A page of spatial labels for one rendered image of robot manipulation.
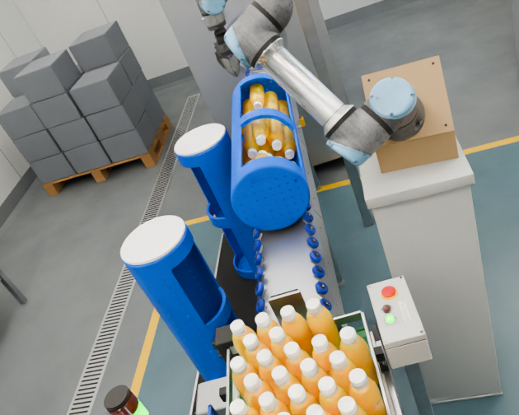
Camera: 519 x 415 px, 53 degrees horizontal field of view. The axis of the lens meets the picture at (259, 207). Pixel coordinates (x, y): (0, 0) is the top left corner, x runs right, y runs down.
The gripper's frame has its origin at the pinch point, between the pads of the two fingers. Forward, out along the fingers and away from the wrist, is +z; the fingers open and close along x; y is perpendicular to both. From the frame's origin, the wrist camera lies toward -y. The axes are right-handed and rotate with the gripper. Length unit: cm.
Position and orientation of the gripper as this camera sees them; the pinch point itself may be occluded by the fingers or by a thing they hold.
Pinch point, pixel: (236, 74)
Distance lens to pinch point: 209.3
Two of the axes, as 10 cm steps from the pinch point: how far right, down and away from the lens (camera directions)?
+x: -9.4, 3.0, 1.6
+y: -0.4, -5.8, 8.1
